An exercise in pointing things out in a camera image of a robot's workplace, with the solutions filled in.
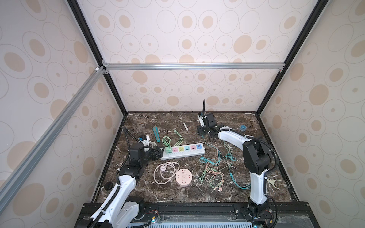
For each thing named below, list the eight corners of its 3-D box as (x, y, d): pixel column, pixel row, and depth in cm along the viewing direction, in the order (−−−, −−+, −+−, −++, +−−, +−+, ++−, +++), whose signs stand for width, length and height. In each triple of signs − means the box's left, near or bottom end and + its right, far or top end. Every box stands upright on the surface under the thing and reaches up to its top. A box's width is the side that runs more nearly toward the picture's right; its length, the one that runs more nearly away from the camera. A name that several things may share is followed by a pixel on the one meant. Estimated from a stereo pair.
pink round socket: (175, 186, 84) (175, 184, 82) (176, 170, 90) (175, 168, 88) (192, 186, 84) (192, 184, 82) (191, 170, 90) (192, 168, 88)
